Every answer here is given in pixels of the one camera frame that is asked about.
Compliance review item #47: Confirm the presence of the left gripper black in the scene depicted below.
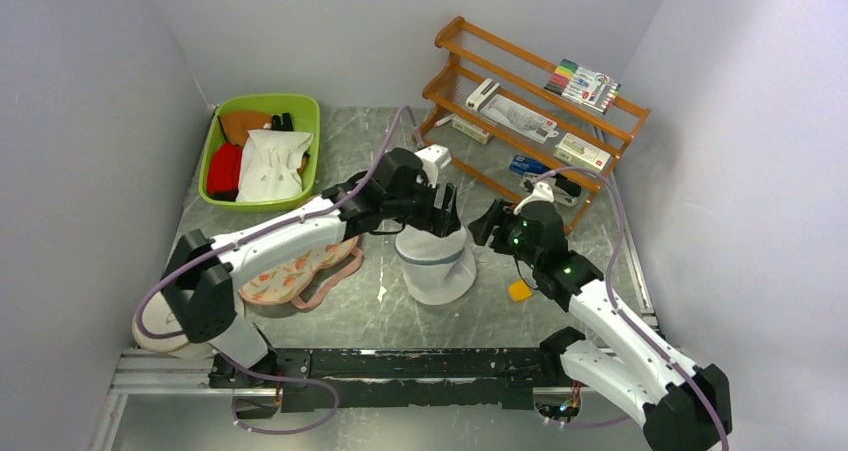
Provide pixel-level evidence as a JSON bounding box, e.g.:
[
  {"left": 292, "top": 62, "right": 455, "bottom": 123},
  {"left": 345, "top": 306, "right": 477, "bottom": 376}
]
[{"left": 384, "top": 173, "right": 462, "bottom": 237}]

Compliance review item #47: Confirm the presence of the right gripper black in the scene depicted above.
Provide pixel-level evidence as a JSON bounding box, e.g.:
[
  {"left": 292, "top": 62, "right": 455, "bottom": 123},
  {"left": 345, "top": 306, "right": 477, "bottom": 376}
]
[{"left": 469, "top": 198, "right": 541, "bottom": 269}]

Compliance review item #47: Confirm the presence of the white mesh laundry bag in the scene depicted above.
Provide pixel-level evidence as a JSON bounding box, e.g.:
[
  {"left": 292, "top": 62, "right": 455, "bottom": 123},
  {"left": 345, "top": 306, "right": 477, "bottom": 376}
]
[{"left": 394, "top": 227, "right": 477, "bottom": 306}]

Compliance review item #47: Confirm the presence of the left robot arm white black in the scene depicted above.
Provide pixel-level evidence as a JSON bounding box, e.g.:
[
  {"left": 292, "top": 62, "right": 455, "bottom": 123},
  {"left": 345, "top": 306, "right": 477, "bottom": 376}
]
[{"left": 159, "top": 145, "right": 461, "bottom": 387}]

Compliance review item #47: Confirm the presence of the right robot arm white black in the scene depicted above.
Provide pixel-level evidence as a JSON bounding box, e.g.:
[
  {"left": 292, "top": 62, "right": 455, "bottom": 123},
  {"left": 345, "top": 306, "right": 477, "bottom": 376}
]
[{"left": 468, "top": 200, "right": 732, "bottom": 450}]

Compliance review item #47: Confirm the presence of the small orange block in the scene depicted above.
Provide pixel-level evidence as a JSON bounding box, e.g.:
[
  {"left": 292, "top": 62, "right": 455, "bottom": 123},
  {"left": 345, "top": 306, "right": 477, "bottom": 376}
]
[{"left": 508, "top": 280, "right": 533, "bottom": 303}]

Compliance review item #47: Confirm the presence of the white black stapler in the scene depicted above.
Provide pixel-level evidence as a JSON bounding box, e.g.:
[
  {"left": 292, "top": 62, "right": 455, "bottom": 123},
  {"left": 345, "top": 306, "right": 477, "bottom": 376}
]
[{"left": 521, "top": 172, "right": 582, "bottom": 207}]

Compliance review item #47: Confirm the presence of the small green white box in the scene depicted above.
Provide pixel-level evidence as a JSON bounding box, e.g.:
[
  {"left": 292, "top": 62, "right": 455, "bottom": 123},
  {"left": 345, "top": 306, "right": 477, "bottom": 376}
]
[{"left": 451, "top": 115, "right": 492, "bottom": 145}]

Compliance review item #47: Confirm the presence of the white pink marker pen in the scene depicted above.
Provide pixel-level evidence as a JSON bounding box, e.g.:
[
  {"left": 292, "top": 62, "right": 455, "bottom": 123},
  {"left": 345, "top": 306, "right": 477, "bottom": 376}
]
[{"left": 434, "top": 113, "right": 456, "bottom": 127}]

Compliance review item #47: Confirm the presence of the grey printed flat packet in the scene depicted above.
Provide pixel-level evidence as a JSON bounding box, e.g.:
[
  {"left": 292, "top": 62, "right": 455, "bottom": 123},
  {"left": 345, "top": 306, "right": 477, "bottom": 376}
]
[{"left": 478, "top": 94, "right": 560, "bottom": 144}]

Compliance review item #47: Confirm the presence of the white red box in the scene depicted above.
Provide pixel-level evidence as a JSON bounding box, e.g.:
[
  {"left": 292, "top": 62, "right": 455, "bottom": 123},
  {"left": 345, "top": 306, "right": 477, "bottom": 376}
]
[{"left": 554, "top": 133, "right": 611, "bottom": 172}]

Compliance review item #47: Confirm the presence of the wooden two-tier shelf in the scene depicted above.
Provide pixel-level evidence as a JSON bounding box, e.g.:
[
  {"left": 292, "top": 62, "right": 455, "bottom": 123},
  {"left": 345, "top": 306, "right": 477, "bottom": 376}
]
[{"left": 411, "top": 15, "right": 652, "bottom": 234}]

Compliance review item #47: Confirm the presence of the white black stapler box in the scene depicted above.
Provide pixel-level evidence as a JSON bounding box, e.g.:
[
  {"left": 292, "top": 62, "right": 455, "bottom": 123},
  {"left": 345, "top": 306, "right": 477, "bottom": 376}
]
[{"left": 465, "top": 78, "right": 501, "bottom": 112}]

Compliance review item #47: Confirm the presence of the floral fabric pad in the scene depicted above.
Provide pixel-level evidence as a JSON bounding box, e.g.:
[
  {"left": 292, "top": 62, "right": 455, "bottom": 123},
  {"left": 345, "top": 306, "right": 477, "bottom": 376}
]
[{"left": 238, "top": 237, "right": 364, "bottom": 311}]

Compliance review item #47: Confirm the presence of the coloured marker pen pack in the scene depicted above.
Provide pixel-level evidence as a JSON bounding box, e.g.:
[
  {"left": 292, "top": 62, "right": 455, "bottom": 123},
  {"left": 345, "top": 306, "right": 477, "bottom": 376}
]
[{"left": 544, "top": 59, "right": 621, "bottom": 114}]

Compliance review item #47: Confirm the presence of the green plastic basket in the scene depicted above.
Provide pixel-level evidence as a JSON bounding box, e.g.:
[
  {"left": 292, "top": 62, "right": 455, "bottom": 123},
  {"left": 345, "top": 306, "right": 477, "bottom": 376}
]
[{"left": 198, "top": 93, "right": 321, "bottom": 212}]

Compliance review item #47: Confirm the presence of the white folded garment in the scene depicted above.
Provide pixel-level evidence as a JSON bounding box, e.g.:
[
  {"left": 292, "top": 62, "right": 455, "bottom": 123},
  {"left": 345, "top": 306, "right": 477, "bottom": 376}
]
[{"left": 236, "top": 129, "right": 313, "bottom": 203}]

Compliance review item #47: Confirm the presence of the red cloth item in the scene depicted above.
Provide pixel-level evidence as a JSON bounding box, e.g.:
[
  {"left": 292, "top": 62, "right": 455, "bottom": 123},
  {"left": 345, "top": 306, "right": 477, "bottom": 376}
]
[{"left": 206, "top": 142, "right": 243, "bottom": 202}]

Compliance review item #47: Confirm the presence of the orange brown cloth item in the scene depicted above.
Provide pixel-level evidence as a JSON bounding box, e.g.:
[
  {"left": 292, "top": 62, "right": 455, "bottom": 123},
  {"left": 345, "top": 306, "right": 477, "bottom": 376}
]
[{"left": 218, "top": 110, "right": 272, "bottom": 147}]

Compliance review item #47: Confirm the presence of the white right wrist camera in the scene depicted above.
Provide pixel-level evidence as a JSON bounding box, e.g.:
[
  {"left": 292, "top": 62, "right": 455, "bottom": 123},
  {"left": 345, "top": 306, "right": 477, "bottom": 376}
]
[{"left": 513, "top": 181, "right": 560, "bottom": 215}]

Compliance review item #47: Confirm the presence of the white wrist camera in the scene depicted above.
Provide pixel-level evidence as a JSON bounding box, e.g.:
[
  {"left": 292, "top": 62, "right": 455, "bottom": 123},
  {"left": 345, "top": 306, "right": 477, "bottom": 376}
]
[
  {"left": 513, "top": 181, "right": 560, "bottom": 215},
  {"left": 414, "top": 144, "right": 452, "bottom": 187}
]

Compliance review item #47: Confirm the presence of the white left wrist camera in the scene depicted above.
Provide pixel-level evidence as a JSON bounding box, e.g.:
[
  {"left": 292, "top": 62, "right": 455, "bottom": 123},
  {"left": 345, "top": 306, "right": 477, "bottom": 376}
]
[{"left": 414, "top": 144, "right": 452, "bottom": 187}]

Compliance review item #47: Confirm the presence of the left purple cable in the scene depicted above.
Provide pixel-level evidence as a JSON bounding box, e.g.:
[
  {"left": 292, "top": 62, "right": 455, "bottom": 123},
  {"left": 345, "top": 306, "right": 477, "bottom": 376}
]
[{"left": 132, "top": 105, "right": 425, "bottom": 436}]

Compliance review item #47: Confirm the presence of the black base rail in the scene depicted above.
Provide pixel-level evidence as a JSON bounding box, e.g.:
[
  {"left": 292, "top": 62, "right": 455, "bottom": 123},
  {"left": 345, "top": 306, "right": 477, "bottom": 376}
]
[{"left": 208, "top": 347, "right": 574, "bottom": 413}]

